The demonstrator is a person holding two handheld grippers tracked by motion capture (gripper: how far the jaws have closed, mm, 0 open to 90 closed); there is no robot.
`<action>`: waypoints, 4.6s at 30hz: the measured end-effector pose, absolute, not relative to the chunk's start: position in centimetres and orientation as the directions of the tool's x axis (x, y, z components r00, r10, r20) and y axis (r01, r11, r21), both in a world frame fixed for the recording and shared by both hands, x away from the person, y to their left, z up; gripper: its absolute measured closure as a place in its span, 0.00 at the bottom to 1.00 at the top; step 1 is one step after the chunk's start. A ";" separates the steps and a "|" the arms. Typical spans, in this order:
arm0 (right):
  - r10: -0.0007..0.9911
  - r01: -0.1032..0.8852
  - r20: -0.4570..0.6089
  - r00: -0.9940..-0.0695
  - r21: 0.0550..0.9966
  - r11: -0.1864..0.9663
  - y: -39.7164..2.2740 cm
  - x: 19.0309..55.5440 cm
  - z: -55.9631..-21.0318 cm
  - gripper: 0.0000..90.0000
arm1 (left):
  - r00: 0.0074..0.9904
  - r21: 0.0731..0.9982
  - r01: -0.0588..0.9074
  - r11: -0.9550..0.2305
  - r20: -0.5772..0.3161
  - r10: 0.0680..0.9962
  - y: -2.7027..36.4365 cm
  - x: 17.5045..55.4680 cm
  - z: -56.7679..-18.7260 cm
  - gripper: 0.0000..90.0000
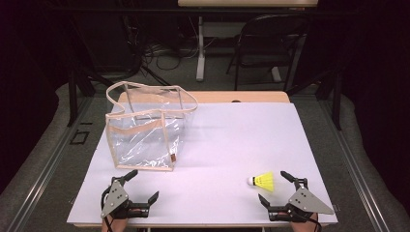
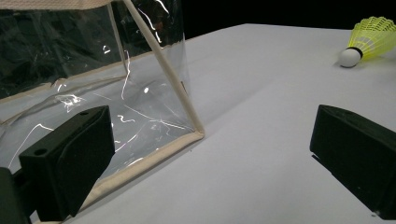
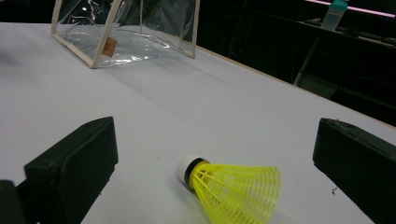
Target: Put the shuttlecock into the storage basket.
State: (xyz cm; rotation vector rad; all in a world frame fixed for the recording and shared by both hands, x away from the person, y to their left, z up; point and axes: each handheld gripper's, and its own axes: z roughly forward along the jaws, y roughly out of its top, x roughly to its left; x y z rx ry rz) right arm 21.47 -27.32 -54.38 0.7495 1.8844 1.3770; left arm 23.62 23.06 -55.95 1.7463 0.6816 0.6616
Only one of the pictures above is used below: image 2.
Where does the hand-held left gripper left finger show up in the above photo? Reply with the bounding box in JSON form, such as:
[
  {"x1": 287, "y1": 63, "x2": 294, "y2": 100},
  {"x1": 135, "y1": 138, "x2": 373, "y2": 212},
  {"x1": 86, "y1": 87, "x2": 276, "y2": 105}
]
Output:
[{"x1": 18, "y1": 105, "x2": 116, "y2": 222}]

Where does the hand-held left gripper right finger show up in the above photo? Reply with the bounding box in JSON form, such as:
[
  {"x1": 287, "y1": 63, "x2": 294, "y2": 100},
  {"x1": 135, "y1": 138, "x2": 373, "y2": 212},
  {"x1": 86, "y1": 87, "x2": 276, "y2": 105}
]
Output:
[{"x1": 309, "y1": 104, "x2": 396, "y2": 220}]

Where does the clear plastic bag beige trim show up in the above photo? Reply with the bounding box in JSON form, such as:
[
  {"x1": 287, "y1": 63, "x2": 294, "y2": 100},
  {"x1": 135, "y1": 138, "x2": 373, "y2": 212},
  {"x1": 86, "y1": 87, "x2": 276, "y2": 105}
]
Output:
[{"x1": 0, "y1": 0, "x2": 205, "y2": 224}]

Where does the yellow shuttlecock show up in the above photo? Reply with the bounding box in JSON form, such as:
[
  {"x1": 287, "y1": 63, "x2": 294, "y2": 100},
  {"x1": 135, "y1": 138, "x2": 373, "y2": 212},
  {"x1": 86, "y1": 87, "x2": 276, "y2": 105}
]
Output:
[{"x1": 338, "y1": 16, "x2": 396, "y2": 68}]

